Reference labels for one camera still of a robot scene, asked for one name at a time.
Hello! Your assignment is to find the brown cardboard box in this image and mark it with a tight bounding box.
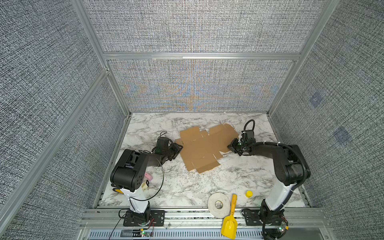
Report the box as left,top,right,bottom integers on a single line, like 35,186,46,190
176,124,239,174

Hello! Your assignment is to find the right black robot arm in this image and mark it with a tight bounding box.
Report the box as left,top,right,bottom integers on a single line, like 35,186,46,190
228,139,310,224

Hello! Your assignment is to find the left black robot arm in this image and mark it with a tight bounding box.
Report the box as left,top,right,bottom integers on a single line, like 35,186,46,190
110,137,183,224

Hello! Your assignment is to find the small yellow bottle cap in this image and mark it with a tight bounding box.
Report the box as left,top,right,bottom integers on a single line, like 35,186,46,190
246,191,253,198

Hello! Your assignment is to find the white tape roll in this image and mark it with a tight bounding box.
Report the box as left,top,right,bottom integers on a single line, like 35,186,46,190
208,193,231,219

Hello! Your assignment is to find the yellow plastic toy shovel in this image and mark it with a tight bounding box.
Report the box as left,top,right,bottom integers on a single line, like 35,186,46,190
221,194,238,240

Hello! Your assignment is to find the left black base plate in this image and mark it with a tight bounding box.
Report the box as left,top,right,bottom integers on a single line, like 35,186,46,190
123,210,166,228

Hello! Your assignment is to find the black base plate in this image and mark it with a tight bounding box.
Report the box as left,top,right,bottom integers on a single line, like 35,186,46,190
241,209,288,226
123,210,166,228

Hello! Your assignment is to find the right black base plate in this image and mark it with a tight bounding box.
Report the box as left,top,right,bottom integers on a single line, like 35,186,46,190
241,209,288,226

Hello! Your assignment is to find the aluminium front frame rail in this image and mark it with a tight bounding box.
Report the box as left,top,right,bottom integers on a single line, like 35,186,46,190
75,208,337,240

